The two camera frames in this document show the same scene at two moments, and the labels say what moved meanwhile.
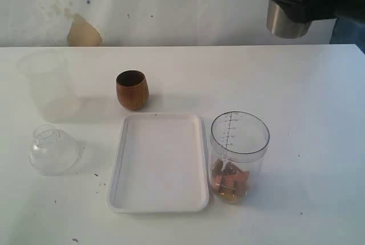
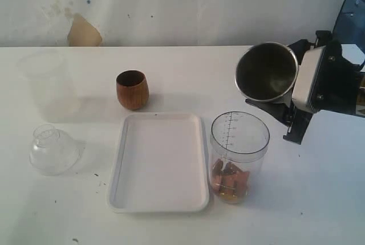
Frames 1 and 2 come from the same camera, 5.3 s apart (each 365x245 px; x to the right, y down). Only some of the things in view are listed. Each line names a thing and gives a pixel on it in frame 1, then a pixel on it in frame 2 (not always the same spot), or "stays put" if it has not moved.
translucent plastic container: x=50 y=76 stays put
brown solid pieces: x=229 y=182 stays put
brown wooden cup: x=132 y=89 stays put
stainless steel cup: x=279 y=22 → x=267 y=72
